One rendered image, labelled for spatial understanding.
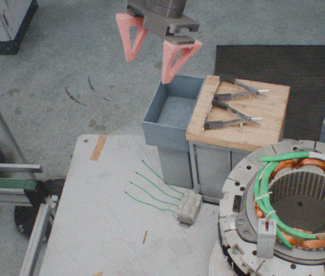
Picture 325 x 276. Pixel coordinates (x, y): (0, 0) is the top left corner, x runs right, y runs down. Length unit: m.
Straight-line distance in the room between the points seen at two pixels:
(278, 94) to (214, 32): 1.88
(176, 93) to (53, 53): 1.90
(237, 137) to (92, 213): 0.48
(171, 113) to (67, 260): 0.46
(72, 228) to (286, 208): 0.59
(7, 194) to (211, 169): 0.64
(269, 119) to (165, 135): 0.24
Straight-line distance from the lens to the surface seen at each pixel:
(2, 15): 3.07
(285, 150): 1.05
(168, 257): 1.27
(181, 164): 1.28
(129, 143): 1.49
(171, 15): 0.75
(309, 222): 1.05
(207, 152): 1.17
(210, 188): 1.29
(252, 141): 1.09
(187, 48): 0.75
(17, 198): 1.56
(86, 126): 2.64
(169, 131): 1.14
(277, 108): 1.16
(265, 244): 0.87
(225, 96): 1.14
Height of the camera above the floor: 1.92
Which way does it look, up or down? 51 degrees down
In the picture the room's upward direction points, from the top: 11 degrees counter-clockwise
